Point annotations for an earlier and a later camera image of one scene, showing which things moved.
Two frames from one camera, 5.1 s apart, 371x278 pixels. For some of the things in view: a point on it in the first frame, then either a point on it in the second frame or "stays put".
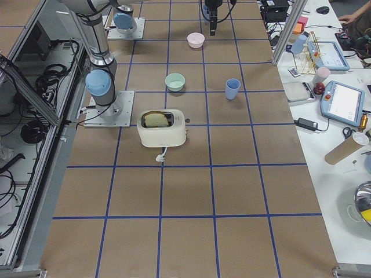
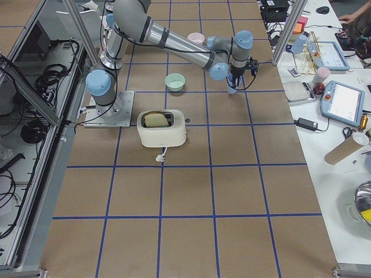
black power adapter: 306,124 stays put
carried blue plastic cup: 206,14 -> 230,81
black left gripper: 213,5 -> 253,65
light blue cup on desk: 297,47 stays put
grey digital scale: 298,91 stays put
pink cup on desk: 322,73 stays put
